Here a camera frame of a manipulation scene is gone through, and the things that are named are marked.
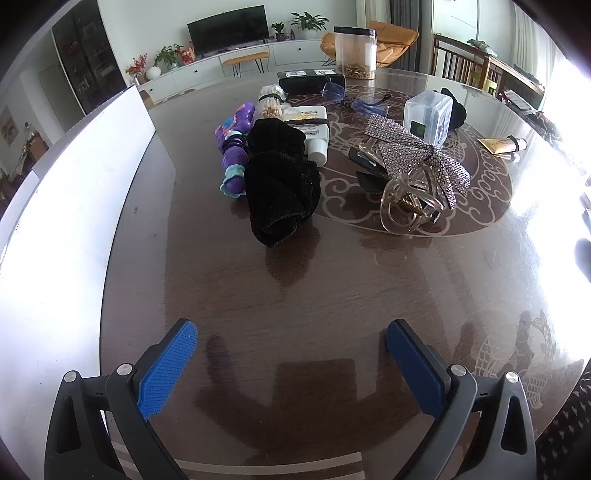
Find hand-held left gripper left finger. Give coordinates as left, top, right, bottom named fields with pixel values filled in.
left=44, top=318, right=199, bottom=480

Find bushy green potted plant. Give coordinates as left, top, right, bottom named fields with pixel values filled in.
left=154, top=45, right=184, bottom=71

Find blue framed glasses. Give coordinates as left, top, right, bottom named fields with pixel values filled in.
left=322, top=82, right=391, bottom=115

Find red flower arrangement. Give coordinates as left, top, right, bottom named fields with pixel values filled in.
left=126, top=54, right=149, bottom=85

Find orange lounge chair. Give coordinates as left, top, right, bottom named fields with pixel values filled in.
left=321, top=21, right=420, bottom=68

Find clear jar with black lid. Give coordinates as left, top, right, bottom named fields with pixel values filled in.
left=333, top=26, right=378, bottom=80

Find clear claw hair clip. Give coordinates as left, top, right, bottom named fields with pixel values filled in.
left=379, top=164, right=455, bottom=236

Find dark display cabinet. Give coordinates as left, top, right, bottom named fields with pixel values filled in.
left=52, top=0, right=127, bottom=116

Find purple plastic toy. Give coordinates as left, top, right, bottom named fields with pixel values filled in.
left=217, top=102, right=257, bottom=199

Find rhinestone bow hair clip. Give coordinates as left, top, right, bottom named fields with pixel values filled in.
left=363, top=115, right=472, bottom=210

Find framed wall picture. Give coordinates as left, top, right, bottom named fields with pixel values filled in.
left=0, top=105, right=19, bottom=147

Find black hair clip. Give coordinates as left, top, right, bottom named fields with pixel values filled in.
left=348, top=145, right=393, bottom=195

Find wooden bench with metal legs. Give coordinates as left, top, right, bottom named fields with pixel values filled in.
left=222, top=51, right=271, bottom=79

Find grey curtain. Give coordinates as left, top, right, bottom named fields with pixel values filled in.
left=390, top=0, right=435, bottom=72

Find white television cabinet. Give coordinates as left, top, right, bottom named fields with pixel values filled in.
left=136, top=39, right=340, bottom=104

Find clear plastic lidded box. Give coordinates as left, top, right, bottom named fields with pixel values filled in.
left=403, top=90, right=453, bottom=148

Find black velvet cloth bundle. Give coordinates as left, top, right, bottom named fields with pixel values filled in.
left=244, top=117, right=322, bottom=249

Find black television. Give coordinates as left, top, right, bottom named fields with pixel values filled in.
left=187, top=6, right=269, bottom=55

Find beige pieces bundle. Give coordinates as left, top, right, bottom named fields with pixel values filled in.
left=257, top=85, right=287, bottom=120

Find wooden slatted chair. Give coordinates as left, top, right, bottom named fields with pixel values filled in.
left=433, top=33, right=490, bottom=90

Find gold cream tube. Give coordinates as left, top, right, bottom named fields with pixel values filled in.
left=478, top=135, right=528, bottom=155

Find white storage box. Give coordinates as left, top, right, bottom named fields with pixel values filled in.
left=0, top=84, right=158, bottom=457

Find black rectangular case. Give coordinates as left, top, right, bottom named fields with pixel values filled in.
left=277, top=69, right=346, bottom=95

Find black white patterned cloth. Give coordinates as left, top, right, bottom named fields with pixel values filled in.
left=536, top=369, right=591, bottom=480

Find leafy plant in white pot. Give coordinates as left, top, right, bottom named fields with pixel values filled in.
left=288, top=11, right=329, bottom=40

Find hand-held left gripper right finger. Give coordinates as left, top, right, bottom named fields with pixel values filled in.
left=386, top=319, right=539, bottom=480

